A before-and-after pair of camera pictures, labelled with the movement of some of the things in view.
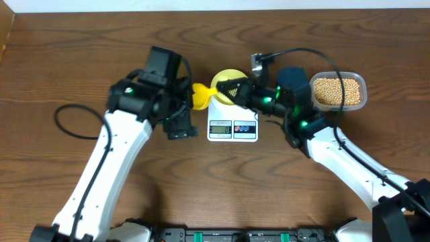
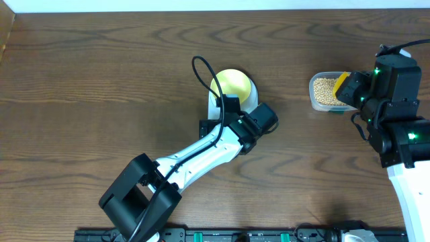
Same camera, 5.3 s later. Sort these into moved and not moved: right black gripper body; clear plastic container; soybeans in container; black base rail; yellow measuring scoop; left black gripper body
Moved: left black gripper body; yellow measuring scoop; right black gripper body
Not moved: black base rail; soybeans in container; clear plastic container
